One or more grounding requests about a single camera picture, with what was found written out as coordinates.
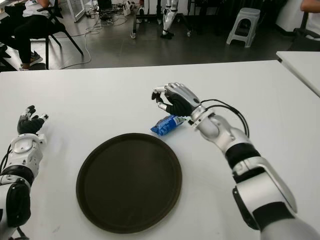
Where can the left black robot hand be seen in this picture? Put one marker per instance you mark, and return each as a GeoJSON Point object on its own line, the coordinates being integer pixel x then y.
{"type": "Point", "coordinates": [30, 125]}

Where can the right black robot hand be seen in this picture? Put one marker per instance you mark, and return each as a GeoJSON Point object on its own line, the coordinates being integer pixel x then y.
{"type": "Point", "coordinates": [181, 100]}

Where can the blue Oreo cookie pack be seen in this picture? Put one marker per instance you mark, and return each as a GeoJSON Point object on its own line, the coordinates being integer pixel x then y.
{"type": "Point", "coordinates": [166, 126]}

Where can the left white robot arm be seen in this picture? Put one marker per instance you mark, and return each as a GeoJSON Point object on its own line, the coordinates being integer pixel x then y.
{"type": "Point", "coordinates": [25, 152]}

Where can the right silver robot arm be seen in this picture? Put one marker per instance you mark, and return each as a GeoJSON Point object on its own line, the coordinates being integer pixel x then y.
{"type": "Point", "coordinates": [225, 135]}

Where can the black chair with armrest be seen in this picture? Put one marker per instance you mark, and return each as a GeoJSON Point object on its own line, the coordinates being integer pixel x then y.
{"type": "Point", "coordinates": [3, 53]}

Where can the white humanoid robot leg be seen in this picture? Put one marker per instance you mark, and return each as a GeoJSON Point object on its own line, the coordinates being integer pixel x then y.
{"type": "Point", "coordinates": [167, 18]}

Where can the person in black trousers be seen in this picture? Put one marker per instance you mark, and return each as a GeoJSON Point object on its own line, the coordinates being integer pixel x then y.
{"type": "Point", "coordinates": [25, 30]}

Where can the round dark brown tray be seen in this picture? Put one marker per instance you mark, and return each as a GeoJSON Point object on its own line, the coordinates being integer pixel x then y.
{"type": "Point", "coordinates": [128, 183]}

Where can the black office chair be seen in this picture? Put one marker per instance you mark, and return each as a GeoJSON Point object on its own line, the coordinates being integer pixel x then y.
{"type": "Point", "coordinates": [53, 25]}

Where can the grey plastic stool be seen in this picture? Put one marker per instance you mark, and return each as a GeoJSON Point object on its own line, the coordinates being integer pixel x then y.
{"type": "Point", "coordinates": [246, 18]}

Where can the white framed board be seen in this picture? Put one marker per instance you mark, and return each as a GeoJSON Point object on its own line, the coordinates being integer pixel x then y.
{"type": "Point", "coordinates": [77, 12]}

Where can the white side table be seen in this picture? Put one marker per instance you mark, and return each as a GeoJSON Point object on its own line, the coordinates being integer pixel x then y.
{"type": "Point", "coordinates": [302, 65]}

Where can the black armchair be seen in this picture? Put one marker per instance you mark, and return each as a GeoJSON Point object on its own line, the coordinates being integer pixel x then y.
{"type": "Point", "coordinates": [306, 38]}

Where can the person in white shirt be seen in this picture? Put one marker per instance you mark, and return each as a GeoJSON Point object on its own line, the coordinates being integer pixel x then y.
{"type": "Point", "coordinates": [311, 10]}

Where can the black wheeled metal frame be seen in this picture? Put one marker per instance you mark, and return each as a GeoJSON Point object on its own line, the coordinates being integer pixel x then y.
{"type": "Point", "coordinates": [134, 22]}

